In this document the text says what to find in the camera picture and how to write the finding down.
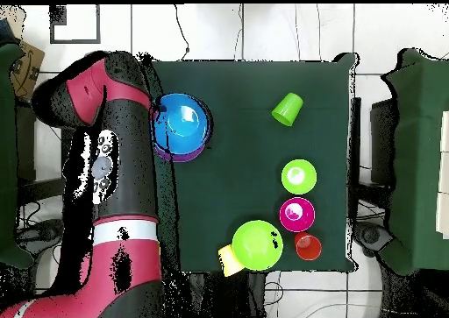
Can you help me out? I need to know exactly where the blue bowl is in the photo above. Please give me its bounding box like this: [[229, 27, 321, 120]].
[[150, 92, 213, 156]]

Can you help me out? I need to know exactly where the purple bowl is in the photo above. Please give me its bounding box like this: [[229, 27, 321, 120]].
[[153, 144, 211, 164]]

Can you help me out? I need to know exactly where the green cup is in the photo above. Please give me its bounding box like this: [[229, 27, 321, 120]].
[[270, 92, 304, 127]]

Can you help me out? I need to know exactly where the dark green table cloth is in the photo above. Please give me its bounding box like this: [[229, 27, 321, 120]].
[[150, 50, 360, 274]]

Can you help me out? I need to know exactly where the cardboard box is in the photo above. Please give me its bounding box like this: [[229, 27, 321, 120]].
[[9, 39, 46, 102]]

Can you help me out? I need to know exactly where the small green bowl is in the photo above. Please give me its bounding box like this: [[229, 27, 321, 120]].
[[281, 159, 318, 195]]

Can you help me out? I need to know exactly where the green cloth side table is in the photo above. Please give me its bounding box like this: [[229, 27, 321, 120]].
[[0, 42, 35, 270], [381, 47, 449, 276]]

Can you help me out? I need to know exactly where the large green bowl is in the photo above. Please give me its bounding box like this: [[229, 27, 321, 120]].
[[231, 220, 284, 272]]

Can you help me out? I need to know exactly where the yellow cup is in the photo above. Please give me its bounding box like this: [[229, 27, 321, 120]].
[[217, 244, 246, 278]]

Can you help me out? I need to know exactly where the black caster base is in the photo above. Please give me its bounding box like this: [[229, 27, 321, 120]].
[[17, 217, 66, 258]]

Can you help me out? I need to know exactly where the pink bowl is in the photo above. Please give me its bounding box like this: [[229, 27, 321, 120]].
[[279, 196, 317, 234]]

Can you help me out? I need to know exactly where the red-orange cup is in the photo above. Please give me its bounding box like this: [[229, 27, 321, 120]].
[[294, 231, 323, 262]]

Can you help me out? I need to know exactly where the grey caster base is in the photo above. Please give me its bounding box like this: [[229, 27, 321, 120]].
[[352, 219, 395, 259]]

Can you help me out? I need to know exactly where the white box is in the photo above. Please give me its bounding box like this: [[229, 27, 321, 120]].
[[435, 110, 449, 241]]

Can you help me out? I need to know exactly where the black floor cable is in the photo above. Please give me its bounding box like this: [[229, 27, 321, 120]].
[[174, 4, 191, 61]]

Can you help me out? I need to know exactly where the black square frame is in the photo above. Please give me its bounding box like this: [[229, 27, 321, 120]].
[[49, 4, 102, 45]]

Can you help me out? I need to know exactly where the black stand frame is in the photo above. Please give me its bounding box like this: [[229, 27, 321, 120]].
[[15, 102, 68, 207], [369, 98, 400, 187]]

